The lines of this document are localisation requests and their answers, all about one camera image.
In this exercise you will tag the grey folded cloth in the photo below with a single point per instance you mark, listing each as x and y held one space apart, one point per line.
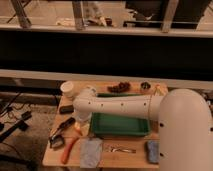
90 152

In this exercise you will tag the blue sponge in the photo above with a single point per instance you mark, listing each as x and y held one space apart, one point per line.
152 148

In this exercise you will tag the black rectangular block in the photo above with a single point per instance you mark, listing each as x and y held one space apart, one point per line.
66 109

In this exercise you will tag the white cup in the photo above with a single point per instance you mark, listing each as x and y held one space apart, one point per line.
67 89

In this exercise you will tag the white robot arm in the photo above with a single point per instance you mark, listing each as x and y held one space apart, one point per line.
185 124

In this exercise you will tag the green plastic tray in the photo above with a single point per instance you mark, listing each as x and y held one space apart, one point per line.
102 125

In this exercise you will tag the black stand on floor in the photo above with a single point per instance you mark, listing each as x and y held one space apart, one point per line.
21 124

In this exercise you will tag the dark grape bunch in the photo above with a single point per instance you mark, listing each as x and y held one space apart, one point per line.
121 87

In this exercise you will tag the silver fork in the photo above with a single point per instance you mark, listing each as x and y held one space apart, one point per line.
117 149

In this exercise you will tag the small metal cup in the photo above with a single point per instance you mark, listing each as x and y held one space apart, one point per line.
145 86

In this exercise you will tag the orange carrot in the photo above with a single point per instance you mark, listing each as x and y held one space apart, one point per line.
67 150

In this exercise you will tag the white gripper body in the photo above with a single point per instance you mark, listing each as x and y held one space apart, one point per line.
84 128

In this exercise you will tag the black handled brush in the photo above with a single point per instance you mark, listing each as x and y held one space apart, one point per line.
56 140

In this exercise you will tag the red yellow apple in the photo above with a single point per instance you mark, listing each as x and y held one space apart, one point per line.
77 128

